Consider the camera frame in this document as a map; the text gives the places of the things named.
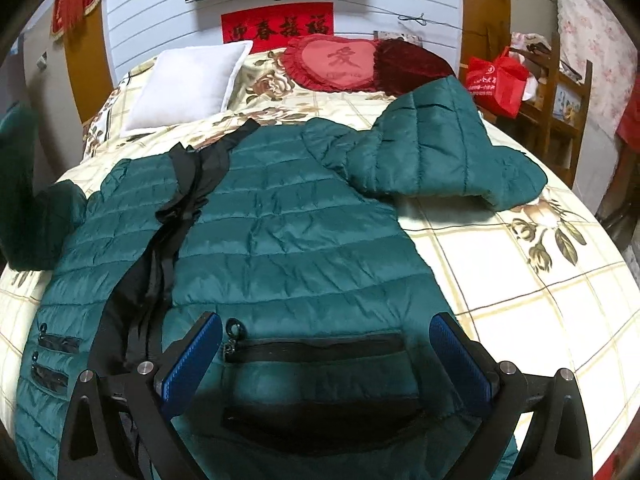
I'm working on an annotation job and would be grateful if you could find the teal quilted puffer jacket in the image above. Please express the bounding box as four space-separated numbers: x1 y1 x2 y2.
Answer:
1 77 547 479

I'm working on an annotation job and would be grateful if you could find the floral cream bed sheet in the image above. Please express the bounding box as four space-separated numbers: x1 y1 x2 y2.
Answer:
0 62 640 466

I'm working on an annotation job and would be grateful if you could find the wooden shelf rack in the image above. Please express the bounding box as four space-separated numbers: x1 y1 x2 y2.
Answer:
509 34 593 186

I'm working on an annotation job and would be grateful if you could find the red shopping bag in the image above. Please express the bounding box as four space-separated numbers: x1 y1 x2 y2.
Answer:
464 47 529 119

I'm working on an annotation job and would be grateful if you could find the white square pillow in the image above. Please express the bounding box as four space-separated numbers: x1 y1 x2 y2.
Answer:
124 40 253 131

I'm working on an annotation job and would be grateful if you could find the floral patterned pillow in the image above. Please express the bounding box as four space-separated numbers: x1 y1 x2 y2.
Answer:
228 48 296 110

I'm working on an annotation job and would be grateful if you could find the dark red velvet cushion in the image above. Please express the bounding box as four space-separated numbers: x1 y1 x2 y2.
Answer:
374 38 456 96

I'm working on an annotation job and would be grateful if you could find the floral pink curtain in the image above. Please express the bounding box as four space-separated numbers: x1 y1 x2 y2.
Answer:
556 0 638 136

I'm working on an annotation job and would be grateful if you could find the red banner with characters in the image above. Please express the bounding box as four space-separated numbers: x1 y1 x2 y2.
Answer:
221 2 334 53

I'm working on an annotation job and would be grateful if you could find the red hanging wall decoration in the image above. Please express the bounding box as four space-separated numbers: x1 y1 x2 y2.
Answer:
51 0 101 39

